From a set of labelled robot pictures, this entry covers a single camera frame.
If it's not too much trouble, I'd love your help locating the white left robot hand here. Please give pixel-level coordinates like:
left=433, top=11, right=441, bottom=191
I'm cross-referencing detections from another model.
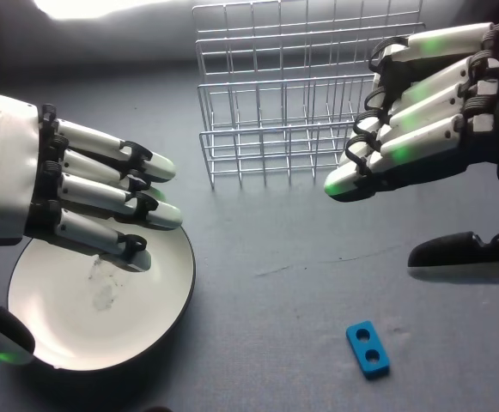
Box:
left=0, top=89, right=185, bottom=367

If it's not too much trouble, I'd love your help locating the silver wire rack shelf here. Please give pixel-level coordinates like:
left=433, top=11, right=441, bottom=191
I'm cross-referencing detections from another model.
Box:
left=192, top=0, right=427, bottom=190

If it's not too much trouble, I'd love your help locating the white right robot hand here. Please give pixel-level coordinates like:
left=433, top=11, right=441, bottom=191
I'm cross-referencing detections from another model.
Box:
left=324, top=0, right=499, bottom=284

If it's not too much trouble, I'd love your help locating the blue block with two holes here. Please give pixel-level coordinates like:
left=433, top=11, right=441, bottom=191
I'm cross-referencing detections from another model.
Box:
left=345, top=319, right=392, bottom=381

